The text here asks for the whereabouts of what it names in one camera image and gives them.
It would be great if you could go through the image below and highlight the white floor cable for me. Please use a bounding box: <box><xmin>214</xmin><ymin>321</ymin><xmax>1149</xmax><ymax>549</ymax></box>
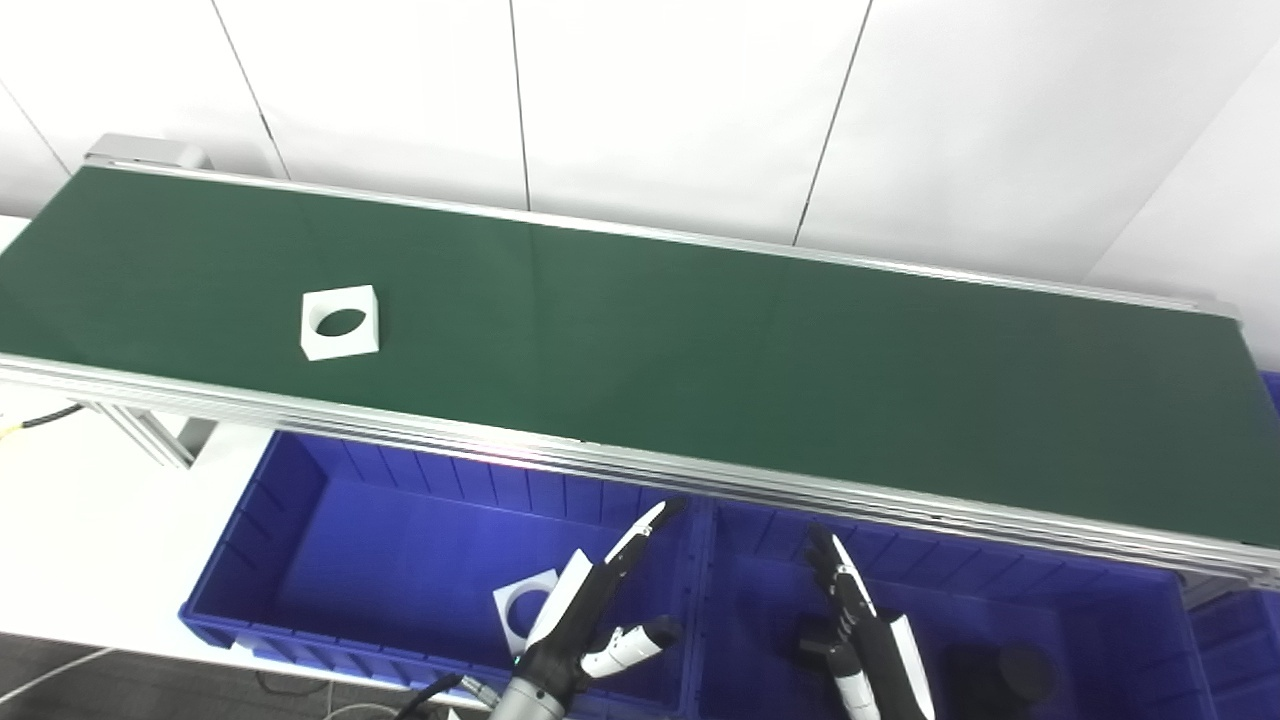
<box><xmin>0</xmin><ymin>647</ymin><xmax>116</xmax><ymax>703</ymax></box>

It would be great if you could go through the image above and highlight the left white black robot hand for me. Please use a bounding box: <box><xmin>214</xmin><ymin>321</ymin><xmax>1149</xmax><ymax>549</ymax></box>
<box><xmin>513</xmin><ymin>497</ymin><xmax>691</xmax><ymax>696</ymax></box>

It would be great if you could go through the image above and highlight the black yellow power cable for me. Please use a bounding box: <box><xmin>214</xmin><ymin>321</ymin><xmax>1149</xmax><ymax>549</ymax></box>
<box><xmin>0</xmin><ymin>403</ymin><xmax>86</xmax><ymax>438</ymax></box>

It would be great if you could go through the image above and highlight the aluminium conveyor leg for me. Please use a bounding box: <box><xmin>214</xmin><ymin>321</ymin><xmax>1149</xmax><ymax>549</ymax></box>
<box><xmin>85</xmin><ymin>403</ymin><xmax>216</xmax><ymax>469</ymax></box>

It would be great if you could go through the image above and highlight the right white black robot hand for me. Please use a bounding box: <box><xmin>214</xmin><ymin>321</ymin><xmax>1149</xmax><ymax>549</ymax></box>
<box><xmin>800</xmin><ymin>525</ymin><xmax>937</xmax><ymax>720</ymax></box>

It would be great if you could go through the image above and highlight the blue plastic bin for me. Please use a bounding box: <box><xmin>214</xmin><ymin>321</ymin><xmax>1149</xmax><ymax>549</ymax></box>
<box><xmin>180</xmin><ymin>432</ymin><xmax>713</xmax><ymax>720</ymax></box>
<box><xmin>1185</xmin><ymin>370</ymin><xmax>1280</xmax><ymax>720</ymax></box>
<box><xmin>695</xmin><ymin>498</ymin><xmax>1216</xmax><ymax>720</ymax></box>

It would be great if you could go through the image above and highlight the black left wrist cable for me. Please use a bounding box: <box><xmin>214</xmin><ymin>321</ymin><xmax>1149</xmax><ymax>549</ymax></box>
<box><xmin>395</xmin><ymin>673</ymin><xmax>503</xmax><ymax>720</ymax></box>

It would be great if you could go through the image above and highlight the grey conveyor motor housing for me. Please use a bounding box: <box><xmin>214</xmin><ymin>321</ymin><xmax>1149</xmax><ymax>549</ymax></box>
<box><xmin>85</xmin><ymin>133</ymin><xmax>211</xmax><ymax>171</ymax></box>

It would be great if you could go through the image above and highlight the white square part with hole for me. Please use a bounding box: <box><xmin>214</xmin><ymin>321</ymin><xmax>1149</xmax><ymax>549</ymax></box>
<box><xmin>300</xmin><ymin>285</ymin><xmax>381</xmax><ymax>362</ymax></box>
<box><xmin>493</xmin><ymin>569</ymin><xmax>561</xmax><ymax>656</ymax></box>

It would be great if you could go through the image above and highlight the black cylinder part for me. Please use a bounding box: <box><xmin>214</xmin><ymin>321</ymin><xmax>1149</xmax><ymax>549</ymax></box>
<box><xmin>945</xmin><ymin>645</ymin><xmax>1056</xmax><ymax>720</ymax></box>

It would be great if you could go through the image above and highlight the green conveyor belt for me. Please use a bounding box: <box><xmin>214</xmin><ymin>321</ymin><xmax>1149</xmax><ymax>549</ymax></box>
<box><xmin>0</xmin><ymin>150</ymin><xmax>1280</xmax><ymax>593</ymax></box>
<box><xmin>0</xmin><ymin>167</ymin><xmax>1280</xmax><ymax>549</ymax></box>

